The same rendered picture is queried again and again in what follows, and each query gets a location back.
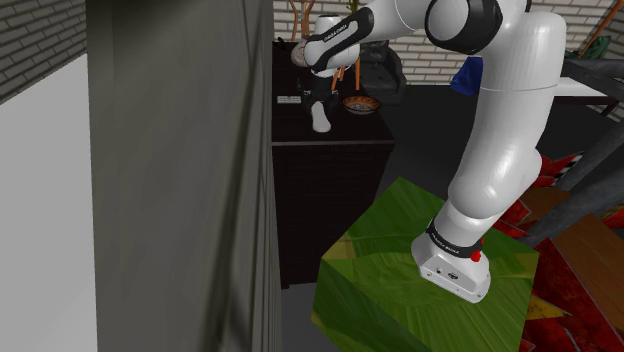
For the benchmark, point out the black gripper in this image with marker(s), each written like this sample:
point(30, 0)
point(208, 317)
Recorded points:
point(322, 88)

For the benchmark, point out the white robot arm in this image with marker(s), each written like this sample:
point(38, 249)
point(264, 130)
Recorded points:
point(507, 161)

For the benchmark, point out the white bottle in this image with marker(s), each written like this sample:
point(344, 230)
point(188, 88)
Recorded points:
point(320, 119)

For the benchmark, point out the white remote control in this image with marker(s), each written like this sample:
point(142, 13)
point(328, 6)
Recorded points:
point(289, 99)

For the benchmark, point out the patterned brown bowl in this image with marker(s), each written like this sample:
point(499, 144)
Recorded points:
point(361, 105)

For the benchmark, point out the black chair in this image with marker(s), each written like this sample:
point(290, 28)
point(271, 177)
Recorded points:
point(385, 73)

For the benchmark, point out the wooden coat stand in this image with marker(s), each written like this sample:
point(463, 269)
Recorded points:
point(296, 19)

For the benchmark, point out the dark wooden cabinet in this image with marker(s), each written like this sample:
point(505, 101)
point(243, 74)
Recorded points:
point(326, 195)

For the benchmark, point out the blue cloth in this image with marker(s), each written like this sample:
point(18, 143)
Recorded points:
point(468, 78)

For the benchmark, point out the green leaf-patterned robot stand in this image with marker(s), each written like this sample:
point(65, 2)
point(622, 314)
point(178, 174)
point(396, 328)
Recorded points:
point(390, 292)

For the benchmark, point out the dark grey table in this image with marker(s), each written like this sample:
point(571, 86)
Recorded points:
point(592, 68)

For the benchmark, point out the red patterned rug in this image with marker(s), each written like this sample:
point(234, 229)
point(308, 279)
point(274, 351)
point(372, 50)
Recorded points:
point(560, 302)

